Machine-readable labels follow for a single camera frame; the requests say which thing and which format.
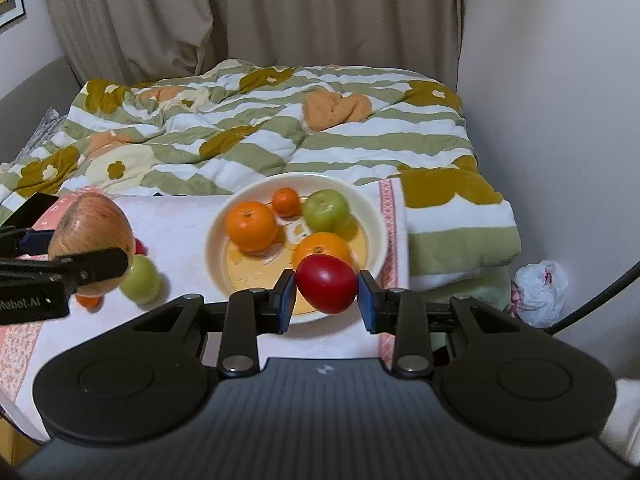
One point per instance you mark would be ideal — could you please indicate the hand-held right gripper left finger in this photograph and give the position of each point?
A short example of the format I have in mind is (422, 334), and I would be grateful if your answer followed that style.
(286, 302)

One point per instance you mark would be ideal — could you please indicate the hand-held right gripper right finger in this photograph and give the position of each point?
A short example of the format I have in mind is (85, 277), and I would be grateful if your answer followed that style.
(367, 306)

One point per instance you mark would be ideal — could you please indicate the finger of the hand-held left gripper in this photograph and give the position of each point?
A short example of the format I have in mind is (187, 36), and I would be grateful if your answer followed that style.
(95, 266)
(35, 241)

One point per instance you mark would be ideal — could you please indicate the large yellow-red apple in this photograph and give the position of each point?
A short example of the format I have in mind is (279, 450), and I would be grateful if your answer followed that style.
(95, 222)

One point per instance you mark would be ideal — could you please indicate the large orange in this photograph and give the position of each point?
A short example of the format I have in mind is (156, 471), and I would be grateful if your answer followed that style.
(322, 245)
(250, 225)

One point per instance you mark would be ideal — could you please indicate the cream cartoon print bowl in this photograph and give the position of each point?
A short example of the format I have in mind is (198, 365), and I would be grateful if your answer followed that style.
(217, 260)

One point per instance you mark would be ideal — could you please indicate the small orange mandarin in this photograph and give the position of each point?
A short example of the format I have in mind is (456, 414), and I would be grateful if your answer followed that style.
(286, 201)
(89, 301)

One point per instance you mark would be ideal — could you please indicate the green apple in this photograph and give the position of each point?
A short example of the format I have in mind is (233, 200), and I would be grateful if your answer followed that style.
(326, 209)
(144, 281)

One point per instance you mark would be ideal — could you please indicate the black laptop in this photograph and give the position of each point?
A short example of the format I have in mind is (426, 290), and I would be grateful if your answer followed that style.
(27, 210)

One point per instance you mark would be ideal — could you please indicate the pink floral tablecloth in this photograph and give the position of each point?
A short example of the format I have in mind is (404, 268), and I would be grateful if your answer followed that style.
(175, 222)

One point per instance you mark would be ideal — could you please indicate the pale green bedding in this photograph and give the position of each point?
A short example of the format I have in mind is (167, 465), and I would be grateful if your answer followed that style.
(460, 285)

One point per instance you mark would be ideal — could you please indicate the grey patterned pillow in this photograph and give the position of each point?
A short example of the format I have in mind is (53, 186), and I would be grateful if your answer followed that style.
(45, 127)

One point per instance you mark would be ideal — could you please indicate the grey bed headboard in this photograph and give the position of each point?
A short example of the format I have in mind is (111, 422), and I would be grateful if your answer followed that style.
(30, 90)

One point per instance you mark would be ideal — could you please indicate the green striped floral blanket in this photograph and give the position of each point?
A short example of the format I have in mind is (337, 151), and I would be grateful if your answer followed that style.
(300, 130)

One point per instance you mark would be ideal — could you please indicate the white plastic bag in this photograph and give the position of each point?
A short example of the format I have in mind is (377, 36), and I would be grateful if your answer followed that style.
(542, 292)

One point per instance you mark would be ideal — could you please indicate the white cloth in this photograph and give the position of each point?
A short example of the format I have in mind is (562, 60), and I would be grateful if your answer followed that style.
(622, 415)

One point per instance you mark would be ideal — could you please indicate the beige curtain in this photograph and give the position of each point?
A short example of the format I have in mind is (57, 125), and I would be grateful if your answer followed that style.
(275, 10)

